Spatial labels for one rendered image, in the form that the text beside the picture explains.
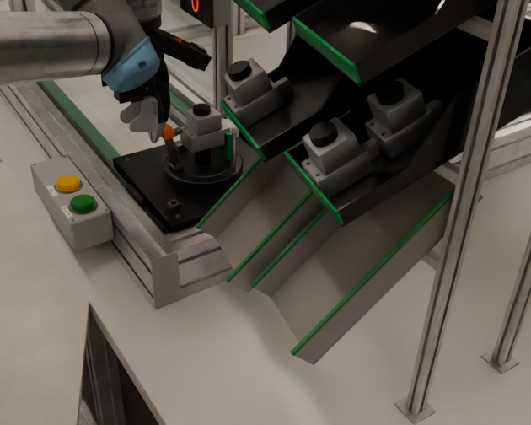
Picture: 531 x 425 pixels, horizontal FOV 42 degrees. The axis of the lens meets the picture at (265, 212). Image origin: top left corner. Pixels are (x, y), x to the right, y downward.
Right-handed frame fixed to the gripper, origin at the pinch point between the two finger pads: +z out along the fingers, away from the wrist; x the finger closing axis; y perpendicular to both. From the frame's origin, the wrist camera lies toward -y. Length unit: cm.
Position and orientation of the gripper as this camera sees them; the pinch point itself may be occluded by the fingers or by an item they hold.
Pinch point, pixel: (157, 134)
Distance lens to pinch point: 113.6
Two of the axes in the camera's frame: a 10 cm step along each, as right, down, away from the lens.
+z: -0.4, 8.2, 5.8
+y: -8.4, 2.9, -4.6
